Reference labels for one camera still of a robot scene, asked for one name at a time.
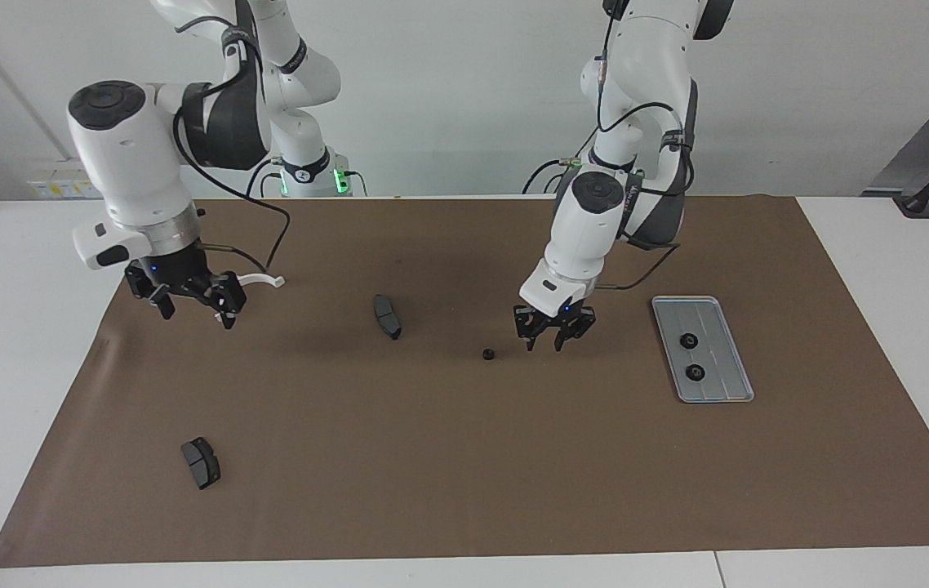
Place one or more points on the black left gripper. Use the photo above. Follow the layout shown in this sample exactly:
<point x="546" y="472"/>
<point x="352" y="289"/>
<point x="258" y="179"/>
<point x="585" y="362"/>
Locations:
<point x="558" y="320"/>

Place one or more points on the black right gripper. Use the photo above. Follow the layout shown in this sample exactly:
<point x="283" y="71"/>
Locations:
<point x="179" y="273"/>

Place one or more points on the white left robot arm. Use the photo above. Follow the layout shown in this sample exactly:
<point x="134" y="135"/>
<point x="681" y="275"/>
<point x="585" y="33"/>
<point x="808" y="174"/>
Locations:
<point x="587" y="229"/>

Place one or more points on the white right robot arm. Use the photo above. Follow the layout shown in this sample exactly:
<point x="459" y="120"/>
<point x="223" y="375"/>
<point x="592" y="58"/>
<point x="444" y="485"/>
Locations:
<point x="130" y="155"/>

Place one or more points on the silver metal tray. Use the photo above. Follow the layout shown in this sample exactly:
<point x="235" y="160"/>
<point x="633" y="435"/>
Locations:
<point x="717" y="351"/>

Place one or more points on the brown paper mat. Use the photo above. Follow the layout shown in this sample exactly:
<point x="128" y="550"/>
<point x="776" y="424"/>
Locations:
<point x="513" y="474"/>

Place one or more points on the long dark brake pad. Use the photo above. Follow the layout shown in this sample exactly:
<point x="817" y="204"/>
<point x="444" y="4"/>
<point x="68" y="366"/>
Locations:
<point x="387" y="317"/>

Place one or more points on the short dark brake pad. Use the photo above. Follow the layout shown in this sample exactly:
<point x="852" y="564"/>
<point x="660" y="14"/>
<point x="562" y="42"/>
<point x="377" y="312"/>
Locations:
<point x="202" y="464"/>

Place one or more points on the white wall socket box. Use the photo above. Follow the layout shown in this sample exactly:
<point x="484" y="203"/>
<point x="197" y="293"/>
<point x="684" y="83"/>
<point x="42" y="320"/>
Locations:
<point x="48" y="186"/>

